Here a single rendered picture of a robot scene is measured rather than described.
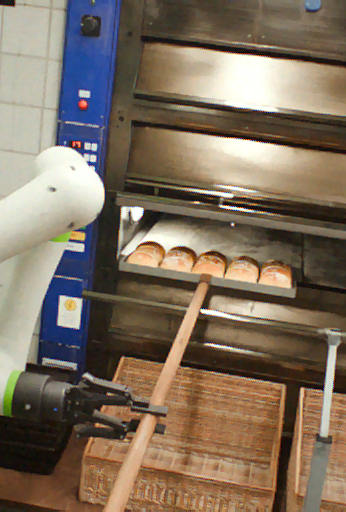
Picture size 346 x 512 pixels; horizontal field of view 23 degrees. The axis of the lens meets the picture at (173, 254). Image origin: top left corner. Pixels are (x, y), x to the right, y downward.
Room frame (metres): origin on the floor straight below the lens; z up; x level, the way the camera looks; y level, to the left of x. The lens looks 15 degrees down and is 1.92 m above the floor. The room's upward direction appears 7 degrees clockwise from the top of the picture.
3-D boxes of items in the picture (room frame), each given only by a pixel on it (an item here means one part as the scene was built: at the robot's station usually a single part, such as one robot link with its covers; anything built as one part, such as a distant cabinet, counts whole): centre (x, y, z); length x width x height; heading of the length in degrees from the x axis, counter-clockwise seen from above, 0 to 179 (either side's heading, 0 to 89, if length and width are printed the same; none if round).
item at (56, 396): (1.51, 0.16, 1.20); 0.09 x 0.07 x 0.08; 84
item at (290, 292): (2.67, -0.13, 1.19); 0.55 x 0.36 x 0.03; 83
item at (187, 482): (2.36, -0.12, 0.72); 0.56 x 0.49 x 0.28; 83
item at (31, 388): (1.52, 0.24, 1.20); 0.12 x 0.06 x 0.09; 174
